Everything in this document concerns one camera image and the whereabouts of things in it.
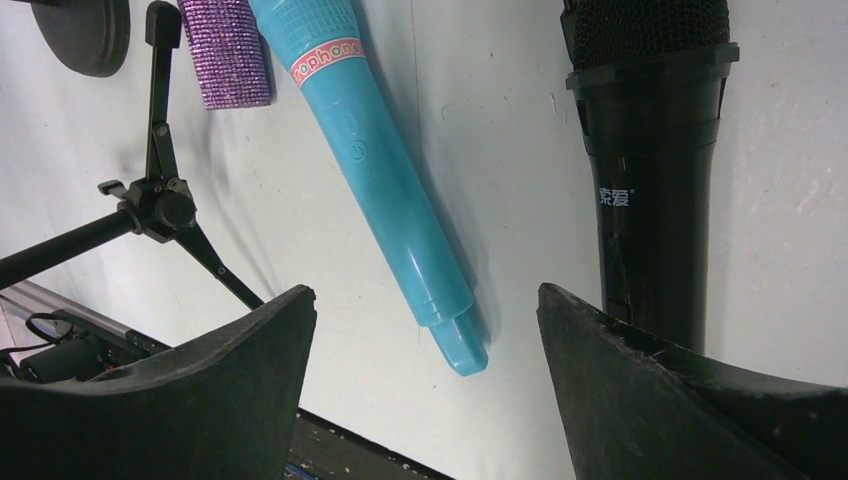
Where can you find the purple glitter microphone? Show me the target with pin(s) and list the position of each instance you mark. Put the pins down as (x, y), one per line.
(227, 53)

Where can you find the black microphone orange end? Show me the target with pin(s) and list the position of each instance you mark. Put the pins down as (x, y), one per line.
(648, 80)

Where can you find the blue toy microphone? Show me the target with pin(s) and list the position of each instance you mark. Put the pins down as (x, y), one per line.
(319, 44)

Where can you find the round base mic stand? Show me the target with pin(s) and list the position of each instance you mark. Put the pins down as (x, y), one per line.
(89, 37)

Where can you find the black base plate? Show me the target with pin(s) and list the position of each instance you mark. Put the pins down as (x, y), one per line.
(82, 344)

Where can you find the black tripod mic stand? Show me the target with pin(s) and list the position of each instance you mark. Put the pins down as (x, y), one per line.
(160, 204)

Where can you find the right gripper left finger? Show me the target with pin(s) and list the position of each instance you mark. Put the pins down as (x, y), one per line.
(220, 406)

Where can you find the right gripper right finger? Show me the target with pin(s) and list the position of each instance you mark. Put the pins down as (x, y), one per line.
(635, 406)

